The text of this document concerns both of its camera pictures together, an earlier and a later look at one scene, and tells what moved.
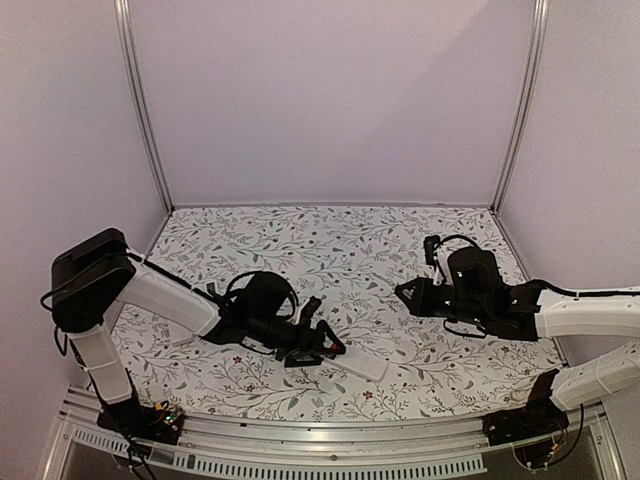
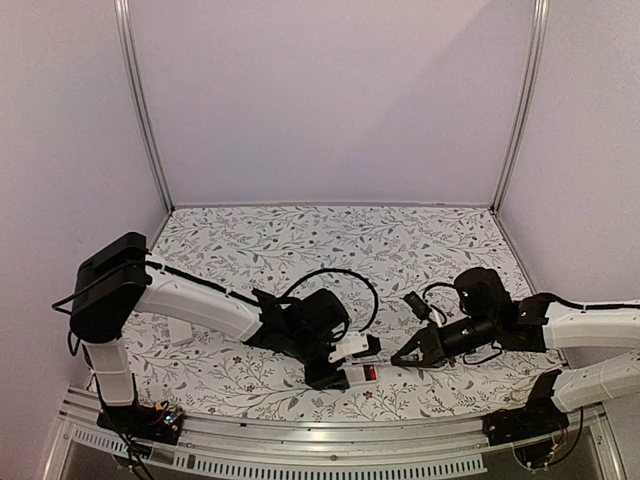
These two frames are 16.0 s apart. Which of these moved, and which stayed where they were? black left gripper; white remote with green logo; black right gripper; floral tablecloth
Moved: black right gripper; black left gripper
Stayed: white remote with green logo; floral tablecloth
